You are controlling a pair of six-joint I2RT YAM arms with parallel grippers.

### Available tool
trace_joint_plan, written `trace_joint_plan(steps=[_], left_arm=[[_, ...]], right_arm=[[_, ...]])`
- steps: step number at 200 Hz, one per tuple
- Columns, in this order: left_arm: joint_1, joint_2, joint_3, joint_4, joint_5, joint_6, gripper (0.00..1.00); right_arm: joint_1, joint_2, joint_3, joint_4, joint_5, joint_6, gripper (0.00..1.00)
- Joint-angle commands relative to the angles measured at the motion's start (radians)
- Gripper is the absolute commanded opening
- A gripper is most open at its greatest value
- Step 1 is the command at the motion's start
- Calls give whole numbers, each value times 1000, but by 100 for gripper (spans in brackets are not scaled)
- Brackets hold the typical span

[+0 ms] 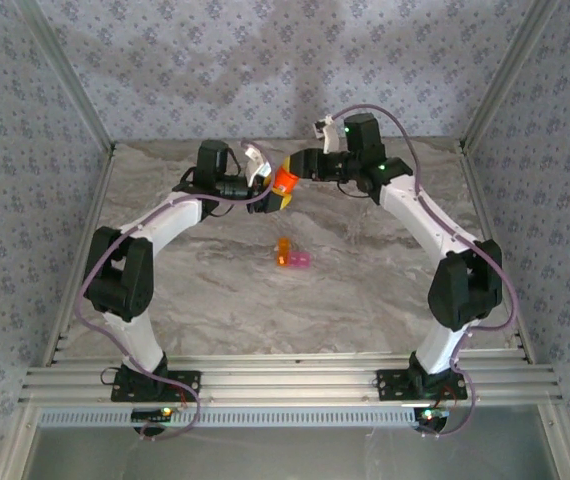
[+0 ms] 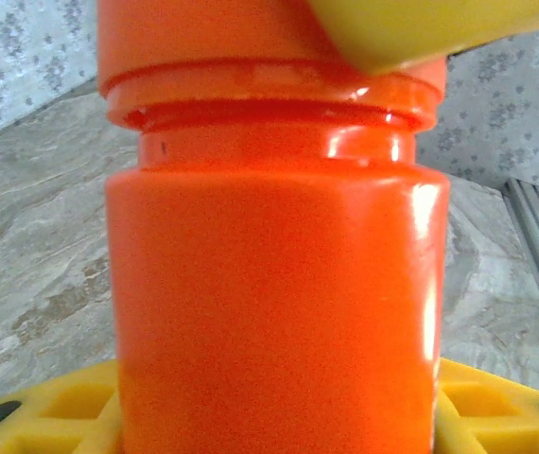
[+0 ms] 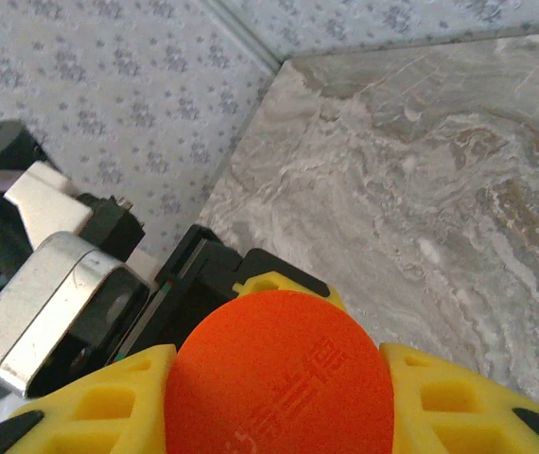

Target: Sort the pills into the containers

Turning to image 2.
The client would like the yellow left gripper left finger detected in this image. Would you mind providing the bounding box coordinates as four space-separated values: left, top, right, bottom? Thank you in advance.
0 361 123 454

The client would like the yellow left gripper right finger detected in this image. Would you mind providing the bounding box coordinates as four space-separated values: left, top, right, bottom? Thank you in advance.
433 358 539 454

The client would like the orange bottle cap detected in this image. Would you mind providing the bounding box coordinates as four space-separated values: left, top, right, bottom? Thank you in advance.
95 0 448 103

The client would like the orange pill bottle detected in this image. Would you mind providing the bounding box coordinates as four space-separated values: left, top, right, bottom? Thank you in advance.
103 78 451 454

